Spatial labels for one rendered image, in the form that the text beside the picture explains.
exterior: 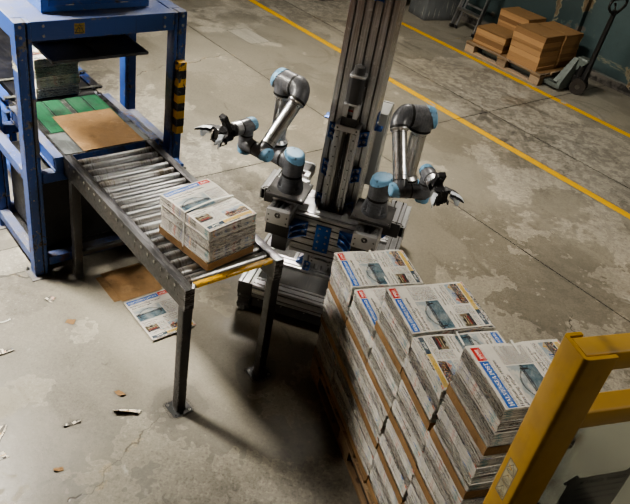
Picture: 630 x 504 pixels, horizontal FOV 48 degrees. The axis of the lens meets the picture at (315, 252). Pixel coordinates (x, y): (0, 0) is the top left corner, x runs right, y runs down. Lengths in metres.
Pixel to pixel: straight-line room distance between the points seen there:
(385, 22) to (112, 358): 2.27
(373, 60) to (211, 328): 1.78
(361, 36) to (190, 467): 2.27
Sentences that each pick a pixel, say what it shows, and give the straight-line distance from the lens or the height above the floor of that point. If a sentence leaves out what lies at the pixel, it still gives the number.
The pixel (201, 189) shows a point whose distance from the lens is 3.44.
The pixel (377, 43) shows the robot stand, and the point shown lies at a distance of 3.69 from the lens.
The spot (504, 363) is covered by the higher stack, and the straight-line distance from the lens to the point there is 2.42.
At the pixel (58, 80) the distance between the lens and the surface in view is 4.84.
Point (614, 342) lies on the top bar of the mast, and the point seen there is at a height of 1.85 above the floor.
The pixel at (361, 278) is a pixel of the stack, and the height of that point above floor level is 0.83.
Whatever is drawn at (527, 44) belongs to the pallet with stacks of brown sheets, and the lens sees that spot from 9.24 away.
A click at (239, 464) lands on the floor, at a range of 3.54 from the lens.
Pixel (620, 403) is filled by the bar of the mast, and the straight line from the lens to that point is 1.90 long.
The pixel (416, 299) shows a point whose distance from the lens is 2.92.
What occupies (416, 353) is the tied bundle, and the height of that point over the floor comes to 1.02.
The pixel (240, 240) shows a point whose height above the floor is 0.91.
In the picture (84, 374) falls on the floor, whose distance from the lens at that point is 3.92.
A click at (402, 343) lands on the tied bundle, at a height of 0.96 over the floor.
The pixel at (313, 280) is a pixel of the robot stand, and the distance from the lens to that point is 4.31.
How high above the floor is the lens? 2.80
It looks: 35 degrees down
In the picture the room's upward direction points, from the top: 11 degrees clockwise
